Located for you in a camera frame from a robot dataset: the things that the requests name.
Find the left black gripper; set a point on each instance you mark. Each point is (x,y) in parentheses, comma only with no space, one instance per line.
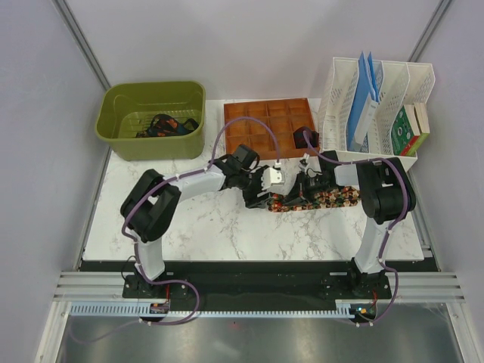
(251,200)

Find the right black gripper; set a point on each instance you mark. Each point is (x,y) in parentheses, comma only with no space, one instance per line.
(294,198)

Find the colourful floral patterned tie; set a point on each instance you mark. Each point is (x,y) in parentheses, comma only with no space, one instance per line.
(336,198)

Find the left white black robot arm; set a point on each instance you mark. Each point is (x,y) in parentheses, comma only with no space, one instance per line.
(149,209)

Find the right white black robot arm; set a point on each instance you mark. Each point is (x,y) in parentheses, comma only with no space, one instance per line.
(386,196)

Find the rolled dark red tie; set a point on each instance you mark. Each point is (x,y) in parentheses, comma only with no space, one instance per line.
(305,133)

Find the orange compartment tray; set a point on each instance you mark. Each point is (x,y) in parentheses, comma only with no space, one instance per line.
(265,124)

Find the white booklet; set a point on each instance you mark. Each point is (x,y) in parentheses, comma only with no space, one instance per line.
(367,114)

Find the dark blue orange tie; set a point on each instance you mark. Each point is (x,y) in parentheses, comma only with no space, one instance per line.
(164,125)

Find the green book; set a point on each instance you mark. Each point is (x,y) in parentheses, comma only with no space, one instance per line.
(405,134)

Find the blue folder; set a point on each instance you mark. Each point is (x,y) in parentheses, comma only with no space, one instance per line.
(370,81)

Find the olive green plastic bin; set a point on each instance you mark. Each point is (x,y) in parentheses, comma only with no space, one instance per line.
(129,108)

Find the beige paperback book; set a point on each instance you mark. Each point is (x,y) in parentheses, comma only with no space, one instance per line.
(420,110)

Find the white plastic file organizer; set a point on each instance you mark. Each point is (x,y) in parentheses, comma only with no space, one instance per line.
(404,83)

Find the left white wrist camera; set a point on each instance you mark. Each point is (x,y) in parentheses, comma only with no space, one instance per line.
(272,176)

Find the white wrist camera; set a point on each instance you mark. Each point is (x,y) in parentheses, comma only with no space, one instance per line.
(272,176)
(304,163)

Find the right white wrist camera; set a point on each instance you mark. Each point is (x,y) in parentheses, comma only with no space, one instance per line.
(304,163)

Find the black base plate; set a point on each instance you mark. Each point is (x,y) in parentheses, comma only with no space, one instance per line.
(251,285)

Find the white slotted cable duct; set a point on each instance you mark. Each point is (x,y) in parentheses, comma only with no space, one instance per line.
(137,309)

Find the aluminium frame rail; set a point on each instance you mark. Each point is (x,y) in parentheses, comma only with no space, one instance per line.
(89,286)

